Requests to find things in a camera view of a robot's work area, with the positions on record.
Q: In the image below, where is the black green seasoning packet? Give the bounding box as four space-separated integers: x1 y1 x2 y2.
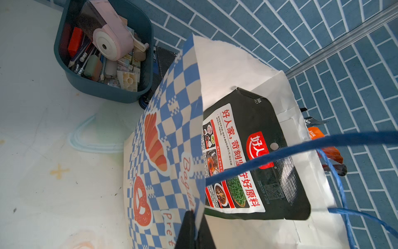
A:
201 88 312 221

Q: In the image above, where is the blue checkered paper bag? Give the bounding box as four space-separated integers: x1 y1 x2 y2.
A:
123 34 398 249

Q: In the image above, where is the dark red fish seasoning packet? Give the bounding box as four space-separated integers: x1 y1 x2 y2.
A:
322 164 348 176

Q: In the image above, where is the orange seasoning packet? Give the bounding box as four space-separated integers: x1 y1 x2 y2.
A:
307 126 344 165

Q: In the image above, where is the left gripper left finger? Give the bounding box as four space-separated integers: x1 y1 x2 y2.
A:
175 211 195 249

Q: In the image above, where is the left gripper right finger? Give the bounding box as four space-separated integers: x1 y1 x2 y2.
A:
197 216 216 249

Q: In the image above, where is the pink tape dispenser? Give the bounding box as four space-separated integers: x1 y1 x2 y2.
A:
77 1 134 61

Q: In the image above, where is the teal storage bin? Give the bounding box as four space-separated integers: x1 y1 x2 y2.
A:
54 1 154 103

